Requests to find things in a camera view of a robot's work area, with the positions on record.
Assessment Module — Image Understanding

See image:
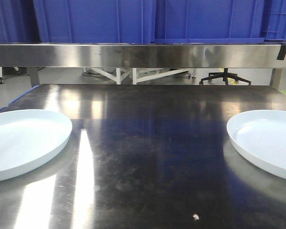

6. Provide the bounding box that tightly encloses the light blue plate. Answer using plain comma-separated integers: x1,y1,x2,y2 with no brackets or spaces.
226,110,286,179
0,109,72,181

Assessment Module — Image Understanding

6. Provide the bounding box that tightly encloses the steel shelf leg left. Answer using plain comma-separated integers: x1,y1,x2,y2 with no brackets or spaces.
27,67,40,87

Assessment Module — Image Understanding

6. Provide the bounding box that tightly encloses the steel shelf leg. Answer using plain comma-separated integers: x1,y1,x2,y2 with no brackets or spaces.
269,68,283,91
27,67,40,87

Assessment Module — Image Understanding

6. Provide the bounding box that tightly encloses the steel shelf leg right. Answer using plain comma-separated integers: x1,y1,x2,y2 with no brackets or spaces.
269,68,283,91

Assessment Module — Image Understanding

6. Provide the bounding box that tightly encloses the black office chair base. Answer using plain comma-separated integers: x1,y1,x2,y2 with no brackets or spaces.
199,68,252,85

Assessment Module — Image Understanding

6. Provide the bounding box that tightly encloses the blue plastic bin centre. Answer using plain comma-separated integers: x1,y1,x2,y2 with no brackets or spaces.
33,0,156,44

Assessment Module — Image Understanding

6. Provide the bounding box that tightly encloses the blue plastic bin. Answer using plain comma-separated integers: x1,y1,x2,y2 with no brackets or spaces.
154,0,286,44
33,0,156,44
0,0,40,43

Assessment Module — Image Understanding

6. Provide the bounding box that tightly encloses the blue plastic bin right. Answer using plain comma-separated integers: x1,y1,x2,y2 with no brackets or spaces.
154,0,286,44

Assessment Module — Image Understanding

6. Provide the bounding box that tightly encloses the white crumb on table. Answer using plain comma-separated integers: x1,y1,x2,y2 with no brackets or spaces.
193,214,199,221

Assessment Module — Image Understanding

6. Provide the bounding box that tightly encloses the white caster leg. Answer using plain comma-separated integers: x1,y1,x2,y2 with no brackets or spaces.
0,67,4,84

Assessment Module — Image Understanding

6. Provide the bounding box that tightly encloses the black tape strip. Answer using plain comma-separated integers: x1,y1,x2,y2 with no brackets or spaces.
276,44,286,61

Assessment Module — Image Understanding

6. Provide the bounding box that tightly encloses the blue plastic bin left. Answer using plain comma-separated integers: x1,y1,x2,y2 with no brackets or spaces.
0,0,40,43

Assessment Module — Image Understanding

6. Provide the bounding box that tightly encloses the white table frame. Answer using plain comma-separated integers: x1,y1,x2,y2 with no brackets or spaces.
82,68,196,85

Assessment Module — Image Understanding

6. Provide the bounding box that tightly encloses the stainless steel shelf rail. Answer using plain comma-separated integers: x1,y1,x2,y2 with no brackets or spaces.
0,43,286,69

